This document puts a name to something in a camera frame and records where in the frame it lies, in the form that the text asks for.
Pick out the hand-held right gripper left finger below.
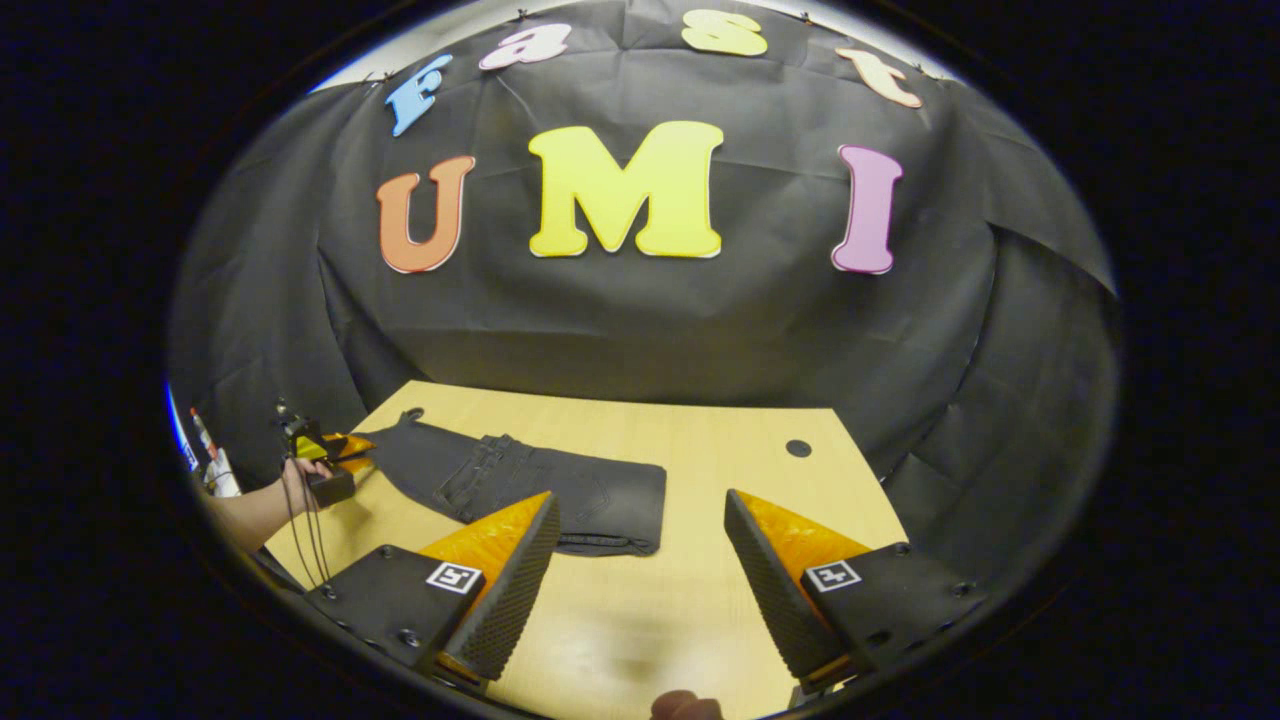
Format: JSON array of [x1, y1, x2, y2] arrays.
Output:
[[305, 490, 562, 698]]

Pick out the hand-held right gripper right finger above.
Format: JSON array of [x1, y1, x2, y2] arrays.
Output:
[[723, 488, 991, 696]]

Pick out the dark grey jeans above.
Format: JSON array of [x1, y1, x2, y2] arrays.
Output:
[[365, 415, 668, 558]]

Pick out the white and red object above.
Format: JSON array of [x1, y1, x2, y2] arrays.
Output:
[[186, 408, 243, 499]]

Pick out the black backdrop cloth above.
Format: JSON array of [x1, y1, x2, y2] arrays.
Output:
[[168, 0, 1119, 593]]

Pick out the thin black cables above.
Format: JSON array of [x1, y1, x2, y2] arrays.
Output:
[[283, 460, 334, 591]]

